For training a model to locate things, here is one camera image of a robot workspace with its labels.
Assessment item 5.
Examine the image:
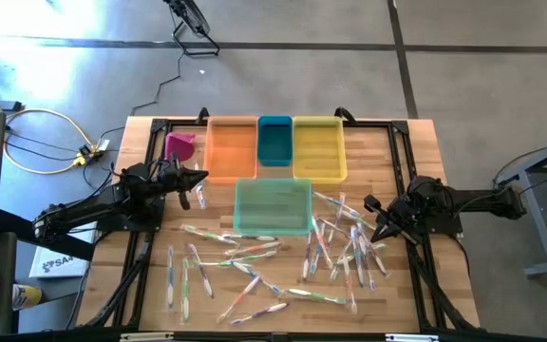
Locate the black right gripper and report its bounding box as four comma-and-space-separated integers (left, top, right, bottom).
363, 193, 420, 244

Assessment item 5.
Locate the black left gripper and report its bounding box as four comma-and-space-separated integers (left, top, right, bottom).
157, 155, 210, 211

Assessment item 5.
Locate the blue toothbrush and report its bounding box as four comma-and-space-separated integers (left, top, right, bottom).
165, 244, 177, 310
231, 261, 284, 296
193, 162, 207, 211
310, 221, 327, 276
301, 231, 312, 281

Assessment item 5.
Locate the yellow-green toothbrush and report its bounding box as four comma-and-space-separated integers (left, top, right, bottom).
329, 239, 353, 282

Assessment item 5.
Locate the magenta plastic bin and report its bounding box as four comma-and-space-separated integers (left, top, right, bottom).
163, 131, 198, 162

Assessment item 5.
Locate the orange plastic bin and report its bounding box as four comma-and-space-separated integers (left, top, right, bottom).
202, 116, 259, 185

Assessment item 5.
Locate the purple wrapped toothbrush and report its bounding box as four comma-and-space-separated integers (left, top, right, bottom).
187, 242, 216, 300
219, 231, 278, 243
229, 301, 290, 327

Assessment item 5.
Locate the green translucent plastic bin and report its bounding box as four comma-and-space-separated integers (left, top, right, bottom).
233, 178, 313, 238

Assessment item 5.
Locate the teal plastic bin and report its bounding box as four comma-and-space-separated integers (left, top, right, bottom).
256, 115, 294, 168

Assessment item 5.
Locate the yellow plastic bin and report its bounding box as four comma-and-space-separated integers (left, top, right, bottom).
292, 116, 349, 185

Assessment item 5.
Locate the white label plate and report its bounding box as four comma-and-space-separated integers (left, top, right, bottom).
385, 333, 440, 342
119, 332, 175, 342

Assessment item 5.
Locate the yellow power plug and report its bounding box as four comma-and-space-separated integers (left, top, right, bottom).
72, 144, 104, 167

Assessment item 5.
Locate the grey metal table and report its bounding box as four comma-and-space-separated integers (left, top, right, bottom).
494, 130, 547, 280

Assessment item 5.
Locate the black floor fan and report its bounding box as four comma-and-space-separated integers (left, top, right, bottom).
162, 0, 221, 58

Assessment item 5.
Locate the white printed box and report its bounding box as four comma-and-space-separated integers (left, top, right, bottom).
28, 220, 98, 280

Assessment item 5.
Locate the yellow can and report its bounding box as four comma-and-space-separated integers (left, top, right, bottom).
11, 283, 44, 312

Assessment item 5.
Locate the black aluminium table frame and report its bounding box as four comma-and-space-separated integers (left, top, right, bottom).
78, 117, 481, 333

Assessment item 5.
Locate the black fan power cable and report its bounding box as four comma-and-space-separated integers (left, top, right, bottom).
97, 18, 184, 143

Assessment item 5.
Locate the thin black cable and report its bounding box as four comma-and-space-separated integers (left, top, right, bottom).
491, 145, 547, 187

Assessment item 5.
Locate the yellow cable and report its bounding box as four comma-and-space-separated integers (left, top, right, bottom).
0, 78, 99, 176

